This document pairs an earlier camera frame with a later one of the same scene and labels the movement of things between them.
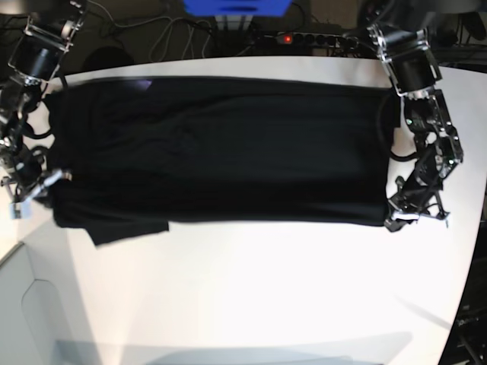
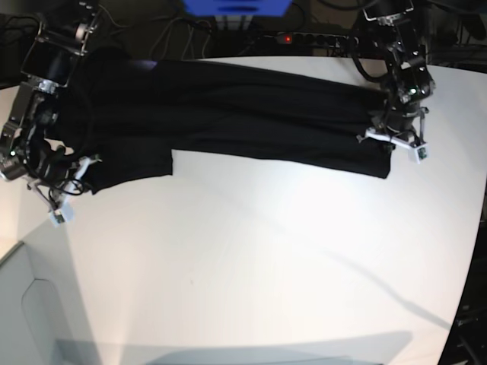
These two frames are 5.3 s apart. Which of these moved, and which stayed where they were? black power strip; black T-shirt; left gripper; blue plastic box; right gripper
Moved: left gripper; right gripper; black T-shirt
Stayed: black power strip; blue plastic box
